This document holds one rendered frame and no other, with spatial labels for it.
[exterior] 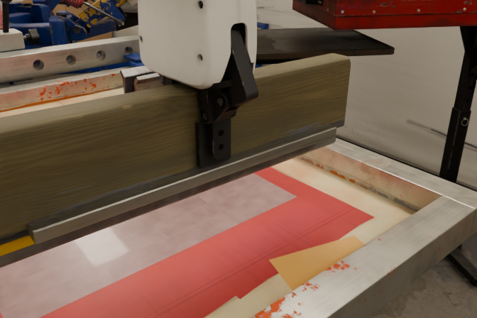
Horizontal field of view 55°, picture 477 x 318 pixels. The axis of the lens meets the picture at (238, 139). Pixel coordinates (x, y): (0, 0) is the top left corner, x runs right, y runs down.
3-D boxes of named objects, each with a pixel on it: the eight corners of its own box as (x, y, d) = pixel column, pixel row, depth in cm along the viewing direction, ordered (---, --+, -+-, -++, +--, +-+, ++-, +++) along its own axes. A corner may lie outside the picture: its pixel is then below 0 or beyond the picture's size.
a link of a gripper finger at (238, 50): (203, -9, 32) (182, 49, 36) (262, 69, 30) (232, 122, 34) (216, -10, 33) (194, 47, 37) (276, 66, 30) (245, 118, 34)
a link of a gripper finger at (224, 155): (192, 87, 35) (195, 167, 37) (218, 98, 32) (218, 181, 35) (226, 80, 37) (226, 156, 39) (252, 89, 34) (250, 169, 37)
